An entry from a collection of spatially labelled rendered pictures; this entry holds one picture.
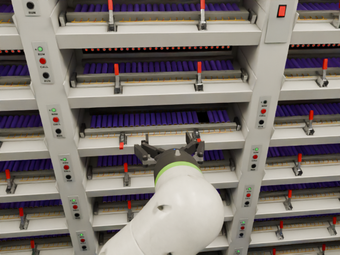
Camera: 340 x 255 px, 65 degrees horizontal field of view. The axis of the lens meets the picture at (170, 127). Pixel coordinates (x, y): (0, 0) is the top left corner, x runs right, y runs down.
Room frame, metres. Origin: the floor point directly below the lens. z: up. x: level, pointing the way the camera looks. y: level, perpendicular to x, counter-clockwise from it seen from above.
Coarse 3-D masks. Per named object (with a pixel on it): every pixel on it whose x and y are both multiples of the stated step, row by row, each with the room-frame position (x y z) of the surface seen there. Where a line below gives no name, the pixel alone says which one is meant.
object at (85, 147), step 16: (80, 112) 0.91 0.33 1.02; (176, 112) 0.98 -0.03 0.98; (240, 112) 0.92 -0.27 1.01; (80, 128) 0.87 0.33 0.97; (240, 128) 0.90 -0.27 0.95; (80, 144) 0.81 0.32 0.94; (96, 144) 0.81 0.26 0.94; (112, 144) 0.81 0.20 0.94; (128, 144) 0.81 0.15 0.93; (160, 144) 0.82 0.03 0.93; (176, 144) 0.82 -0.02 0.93; (208, 144) 0.84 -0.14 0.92; (224, 144) 0.84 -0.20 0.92; (240, 144) 0.85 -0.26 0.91
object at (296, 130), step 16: (288, 112) 0.98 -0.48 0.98; (304, 112) 0.98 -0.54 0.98; (320, 112) 0.98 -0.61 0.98; (336, 112) 0.98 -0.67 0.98; (272, 128) 0.86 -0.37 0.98; (288, 128) 0.91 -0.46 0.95; (304, 128) 0.91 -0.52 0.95; (320, 128) 0.92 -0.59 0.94; (336, 128) 0.92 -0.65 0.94; (272, 144) 0.87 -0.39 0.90; (288, 144) 0.87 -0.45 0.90; (304, 144) 0.88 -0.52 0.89
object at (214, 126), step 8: (104, 128) 0.86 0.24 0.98; (112, 128) 0.86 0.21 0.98; (120, 128) 0.86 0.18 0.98; (128, 128) 0.86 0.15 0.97; (136, 128) 0.86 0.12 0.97; (144, 128) 0.86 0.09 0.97; (152, 128) 0.86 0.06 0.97; (160, 128) 0.87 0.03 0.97; (168, 128) 0.87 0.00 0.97; (176, 128) 0.87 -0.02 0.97; (184, 128) 0.87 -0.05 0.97; (192, 128) 0.88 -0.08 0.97; (200, 128) 0.88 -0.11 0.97; (208, 128) 0.88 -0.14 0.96; (216, 128) 0.89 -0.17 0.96; (224, 128) 0.89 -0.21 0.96; (232, 128) 0.89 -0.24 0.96; (136, 136) 0.84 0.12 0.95
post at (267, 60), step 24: (264, 0) 0.87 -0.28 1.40; (264, 24) 0.85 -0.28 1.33; (240, 48) 1.01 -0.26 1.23; (264, 48) 0.85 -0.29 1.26; (264, 72) 0.85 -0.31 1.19; (264, 144) 0.85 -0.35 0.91; (240, 168) 0.85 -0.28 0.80; (240, 192) 0.85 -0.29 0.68; (240, 216) 0.85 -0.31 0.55; (240, 240) 0.85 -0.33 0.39
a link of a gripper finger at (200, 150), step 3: (201, 141) 0.58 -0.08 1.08; (204, 141) 0.58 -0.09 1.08; (201, 144) 0.56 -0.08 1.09; (198, 147) 0.54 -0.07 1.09; (201, 147) 0.54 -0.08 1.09; (198, 150) 0.52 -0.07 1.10; (201, 150) 0.52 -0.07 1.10; (198, 153) 0.50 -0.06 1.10; (201, 153) 0.50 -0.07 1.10; (198, 156) 0.50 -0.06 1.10; (201, 156) 0.50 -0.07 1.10; (198, 162) 0.50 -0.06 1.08; (201, 162) 0.49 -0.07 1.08
